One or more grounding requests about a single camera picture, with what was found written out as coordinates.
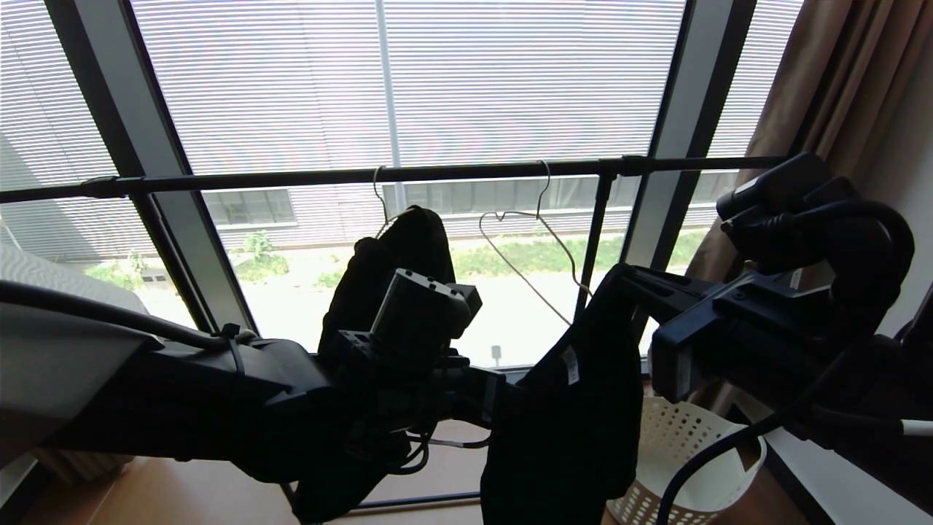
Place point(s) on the black shorts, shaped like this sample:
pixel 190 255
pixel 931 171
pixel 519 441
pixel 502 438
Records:
pixel 397 255

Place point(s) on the white laundry basket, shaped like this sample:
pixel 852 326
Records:
pixel 685 467

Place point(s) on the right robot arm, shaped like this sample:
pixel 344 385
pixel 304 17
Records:
pixel 867 255

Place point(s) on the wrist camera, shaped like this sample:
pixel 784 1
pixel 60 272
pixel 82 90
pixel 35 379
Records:
pixel 419 313
pixel 674 364

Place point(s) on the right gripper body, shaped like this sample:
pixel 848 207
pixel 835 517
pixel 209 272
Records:
pixel 780 313

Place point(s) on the window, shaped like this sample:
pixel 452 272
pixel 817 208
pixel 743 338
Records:
pixel 510 80

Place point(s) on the brown curtain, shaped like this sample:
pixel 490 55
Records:
pixel 809 87

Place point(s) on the black garment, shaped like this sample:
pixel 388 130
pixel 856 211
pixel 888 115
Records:
pixel 561 437

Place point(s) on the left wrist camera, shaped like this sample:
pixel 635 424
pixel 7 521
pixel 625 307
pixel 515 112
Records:
pixel 419 313

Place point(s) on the black clothes rack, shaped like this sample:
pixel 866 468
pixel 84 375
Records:
pixel 291 177

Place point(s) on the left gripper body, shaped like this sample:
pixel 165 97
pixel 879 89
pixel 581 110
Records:
pixel 474 397

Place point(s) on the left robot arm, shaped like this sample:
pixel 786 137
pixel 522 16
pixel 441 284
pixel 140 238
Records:
pixel 182 394

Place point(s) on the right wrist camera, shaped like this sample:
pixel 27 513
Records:
pixel 674 364

